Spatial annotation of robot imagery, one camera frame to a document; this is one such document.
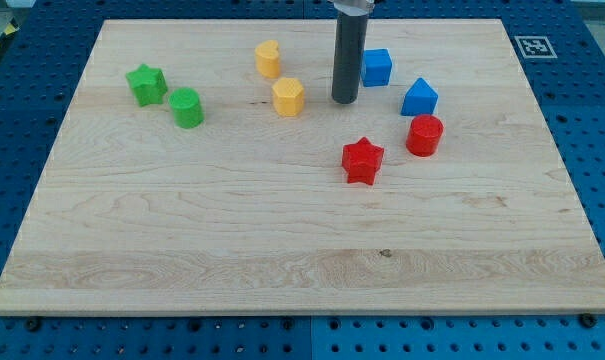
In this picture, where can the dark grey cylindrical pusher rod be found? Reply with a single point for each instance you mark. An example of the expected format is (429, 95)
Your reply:
(348, 55)

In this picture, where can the yellow hexagon block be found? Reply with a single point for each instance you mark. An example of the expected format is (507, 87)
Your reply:
(288, 96)

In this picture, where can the blue cube block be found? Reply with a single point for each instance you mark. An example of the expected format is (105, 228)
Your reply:
(376, 67)

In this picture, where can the yellow heart block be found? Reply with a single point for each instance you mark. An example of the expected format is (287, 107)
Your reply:
(267, 59)

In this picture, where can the blue triangle block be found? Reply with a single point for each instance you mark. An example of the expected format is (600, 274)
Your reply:
(420, 99)

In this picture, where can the red cylinder block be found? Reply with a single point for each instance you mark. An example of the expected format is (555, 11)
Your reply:
(424, 135)

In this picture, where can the red star block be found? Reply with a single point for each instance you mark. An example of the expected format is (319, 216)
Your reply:
(361, 161)

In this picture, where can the white fiducial marker tag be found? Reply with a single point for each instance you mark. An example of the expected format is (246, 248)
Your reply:
(535, 47)

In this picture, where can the green cylinder block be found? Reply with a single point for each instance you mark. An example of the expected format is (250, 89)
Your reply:
(186, 108)

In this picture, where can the light wooden board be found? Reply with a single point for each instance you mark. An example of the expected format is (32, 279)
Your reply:
(250, 213)

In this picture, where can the green star block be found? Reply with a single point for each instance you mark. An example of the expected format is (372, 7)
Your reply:
(147, 84)

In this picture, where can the black screw front right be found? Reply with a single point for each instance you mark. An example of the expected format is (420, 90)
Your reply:
(588, 320)

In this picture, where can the black screw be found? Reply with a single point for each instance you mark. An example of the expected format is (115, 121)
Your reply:
(588, 320)
(32, 324)

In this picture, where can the black screw front left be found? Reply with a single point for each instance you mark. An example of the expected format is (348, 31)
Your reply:
(32, 324)

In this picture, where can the silver rod mount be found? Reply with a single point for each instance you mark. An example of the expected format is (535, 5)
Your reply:
(354, 7)

